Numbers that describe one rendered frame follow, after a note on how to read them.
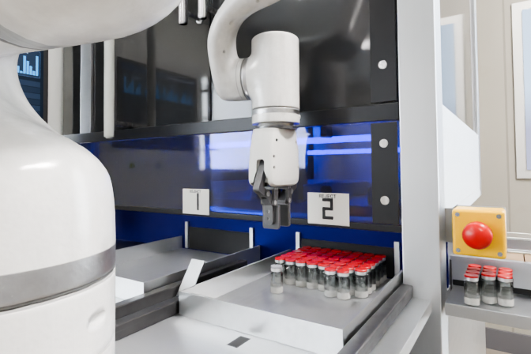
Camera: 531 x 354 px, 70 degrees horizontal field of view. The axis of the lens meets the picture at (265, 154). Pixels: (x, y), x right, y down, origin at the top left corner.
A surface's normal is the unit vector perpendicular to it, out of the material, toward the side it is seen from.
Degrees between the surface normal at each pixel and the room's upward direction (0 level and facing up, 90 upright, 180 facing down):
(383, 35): 90
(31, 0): 158
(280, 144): 90
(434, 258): 90
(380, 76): 90
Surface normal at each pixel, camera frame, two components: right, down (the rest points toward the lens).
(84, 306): 0.95, -0.02
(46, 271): 0.80, -0.03
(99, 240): 0.99, -0.04
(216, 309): -0.55, -0.02
